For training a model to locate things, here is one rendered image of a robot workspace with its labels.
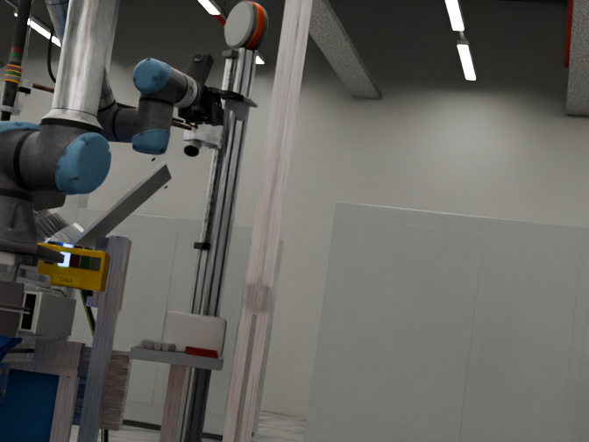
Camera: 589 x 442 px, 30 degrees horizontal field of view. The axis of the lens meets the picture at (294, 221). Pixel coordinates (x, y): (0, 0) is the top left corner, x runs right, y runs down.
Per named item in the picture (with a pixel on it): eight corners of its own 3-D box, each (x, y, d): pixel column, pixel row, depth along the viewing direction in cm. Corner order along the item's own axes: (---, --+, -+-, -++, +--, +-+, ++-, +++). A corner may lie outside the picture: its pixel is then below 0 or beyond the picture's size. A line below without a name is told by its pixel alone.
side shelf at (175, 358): (223, 367, 320) (223, 357, 321) (221, 371, 285) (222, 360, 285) (140, 356, 319) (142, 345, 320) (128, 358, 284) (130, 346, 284)
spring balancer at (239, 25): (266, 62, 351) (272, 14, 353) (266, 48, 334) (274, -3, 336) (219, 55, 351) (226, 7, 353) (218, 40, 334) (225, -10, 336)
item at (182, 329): (222, 357, 318) (227, 319, 319) (221, 358, 302) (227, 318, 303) (164, 349, 318) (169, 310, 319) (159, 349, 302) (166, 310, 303)
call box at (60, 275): (104, 298, 261) (111, 254, 262) (99, 296, 251) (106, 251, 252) (37, 288, 260) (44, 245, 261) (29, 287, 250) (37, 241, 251)
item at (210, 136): (209, 150, 339) (214, 123, 340) (223, 148, 334) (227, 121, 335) (181, 142, 333) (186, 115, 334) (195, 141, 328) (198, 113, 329)
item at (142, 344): (175, 352, 300) (176, 344, 300) (168, 352, 285) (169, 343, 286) (145, 347, 300) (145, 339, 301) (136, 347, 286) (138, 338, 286)
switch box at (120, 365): (122, 428, 315) (133, 352, 317) (118, 431, 306) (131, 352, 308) (69, 421, 314) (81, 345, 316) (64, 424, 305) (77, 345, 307)
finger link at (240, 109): (256, 125, 257) (219, 120, 252) (256, 101, 258) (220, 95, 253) (261, 123, 254) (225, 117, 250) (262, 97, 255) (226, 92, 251)
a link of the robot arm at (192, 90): (159, 73, 241) (191, 68, 238) (171, 79, 245) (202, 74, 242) (158, 106, 240) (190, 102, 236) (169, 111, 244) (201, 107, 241)
